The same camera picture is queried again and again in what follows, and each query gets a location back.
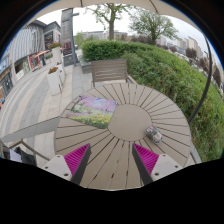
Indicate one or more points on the white planter with flowers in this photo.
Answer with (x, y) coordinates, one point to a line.
(54, 81)

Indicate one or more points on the green hedge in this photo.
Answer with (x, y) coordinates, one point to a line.
(174, 77)

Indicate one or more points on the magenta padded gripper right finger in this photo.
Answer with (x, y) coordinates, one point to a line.
(152, 166)

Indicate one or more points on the patterned computer mouse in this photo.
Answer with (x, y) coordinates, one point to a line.
(154, 134)

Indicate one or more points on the floral landscape mouse pad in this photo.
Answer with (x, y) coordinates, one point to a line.
(92, 111)

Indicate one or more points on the far white planter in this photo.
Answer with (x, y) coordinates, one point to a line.
(55, 47)

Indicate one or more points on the brown slatted chair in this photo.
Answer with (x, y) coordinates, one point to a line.
(109, 70)

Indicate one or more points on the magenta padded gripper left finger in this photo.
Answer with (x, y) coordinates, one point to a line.
(70, 167)

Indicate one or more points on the tall information sign board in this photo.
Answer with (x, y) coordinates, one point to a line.
(67, 40)

